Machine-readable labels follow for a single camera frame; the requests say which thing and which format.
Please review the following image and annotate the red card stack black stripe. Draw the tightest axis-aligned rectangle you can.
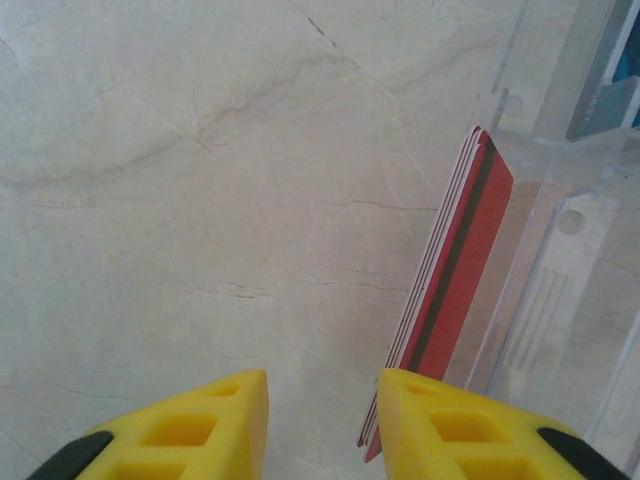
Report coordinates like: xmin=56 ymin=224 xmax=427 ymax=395
xmin=355 ymin=124 xmax=515 ymax=464

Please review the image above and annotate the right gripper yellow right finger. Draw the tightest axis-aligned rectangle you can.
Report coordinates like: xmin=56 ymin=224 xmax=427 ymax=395
xmin=377 ymin=368 xmax=632 ymax=480

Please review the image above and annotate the blue card stack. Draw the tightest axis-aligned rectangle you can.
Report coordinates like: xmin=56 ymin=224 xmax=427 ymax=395
xmin=564 ymin=0 xmax=640 ymax=142

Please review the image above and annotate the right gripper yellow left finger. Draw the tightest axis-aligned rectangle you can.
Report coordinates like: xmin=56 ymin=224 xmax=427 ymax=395
xmin=24 ymin=368 xmax=271 ymax=480

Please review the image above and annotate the clear acrylic card stand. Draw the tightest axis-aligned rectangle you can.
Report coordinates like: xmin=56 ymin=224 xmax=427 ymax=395
xmin=464 ymin=0 xmax=640 ymax=451

